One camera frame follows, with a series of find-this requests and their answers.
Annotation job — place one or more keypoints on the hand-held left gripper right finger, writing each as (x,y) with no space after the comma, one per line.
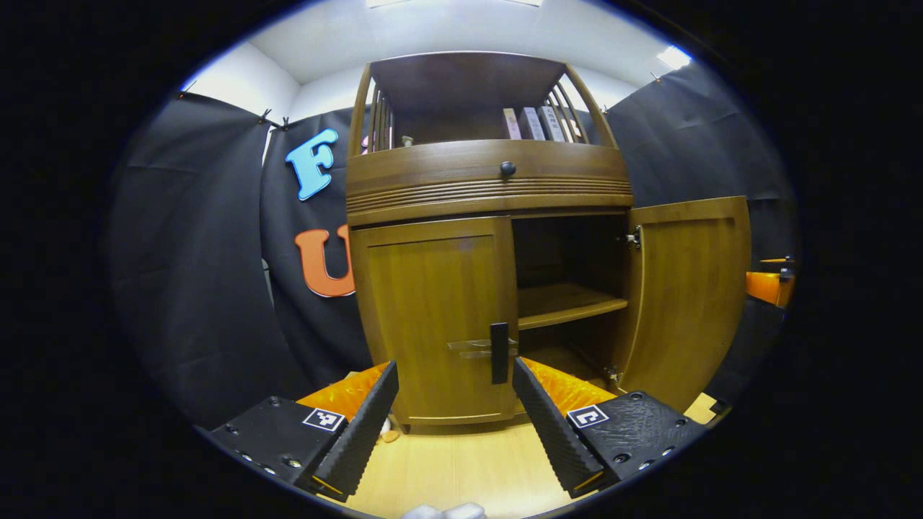
(551,432)

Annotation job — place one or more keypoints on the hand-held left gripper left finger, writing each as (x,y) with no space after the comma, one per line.
(357,440)

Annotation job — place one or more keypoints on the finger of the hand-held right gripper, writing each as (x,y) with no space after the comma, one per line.
(784,270)
(768,288)

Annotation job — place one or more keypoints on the wooden shoe cabinet door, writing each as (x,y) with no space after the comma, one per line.
(685,303)
(425,317)

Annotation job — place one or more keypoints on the wooden double-door shoe cabinet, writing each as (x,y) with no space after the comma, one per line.
(461,79)

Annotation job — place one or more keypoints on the wooden cabinet drawer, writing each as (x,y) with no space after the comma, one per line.
(433,169)

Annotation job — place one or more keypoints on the penguin plush toy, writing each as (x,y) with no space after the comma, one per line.
(389,435)

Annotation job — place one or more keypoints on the wooden inner shelf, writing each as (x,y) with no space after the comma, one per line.
(562,299)

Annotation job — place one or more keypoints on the black backdrop cloth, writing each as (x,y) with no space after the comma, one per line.
(202,288)

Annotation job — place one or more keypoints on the ceiling light panel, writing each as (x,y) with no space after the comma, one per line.
(674,58)

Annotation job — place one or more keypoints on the round black drawer knob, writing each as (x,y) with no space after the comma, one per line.
(508,169)

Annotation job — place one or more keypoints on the white book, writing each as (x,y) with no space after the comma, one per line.
(554,124)

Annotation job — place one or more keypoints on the grey book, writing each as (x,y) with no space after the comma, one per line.
(533,124)

